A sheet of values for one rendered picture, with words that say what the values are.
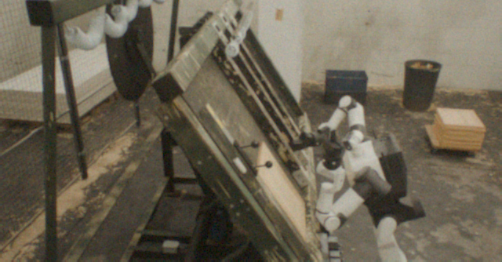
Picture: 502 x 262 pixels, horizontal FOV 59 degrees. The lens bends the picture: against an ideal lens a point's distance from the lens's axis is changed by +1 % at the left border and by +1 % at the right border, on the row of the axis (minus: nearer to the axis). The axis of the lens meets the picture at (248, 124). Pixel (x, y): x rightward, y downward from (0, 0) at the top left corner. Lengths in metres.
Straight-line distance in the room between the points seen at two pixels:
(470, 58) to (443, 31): 0.62
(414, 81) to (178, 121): 5.24
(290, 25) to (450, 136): 2.45
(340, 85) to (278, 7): 1.50
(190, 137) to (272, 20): 4.48
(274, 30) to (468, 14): 3.12
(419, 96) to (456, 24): 1.50
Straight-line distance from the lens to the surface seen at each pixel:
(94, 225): 2.92
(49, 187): 2.18
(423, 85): 6.73
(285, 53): 6.24
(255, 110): 2.71
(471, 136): 5.61
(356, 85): 6.74
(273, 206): 2.22
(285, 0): 6.10
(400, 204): 2.55
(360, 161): 2.36
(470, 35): 7.86
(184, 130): 1.80
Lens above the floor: 2.44
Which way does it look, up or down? 24 degrees down
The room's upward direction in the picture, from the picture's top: straight up
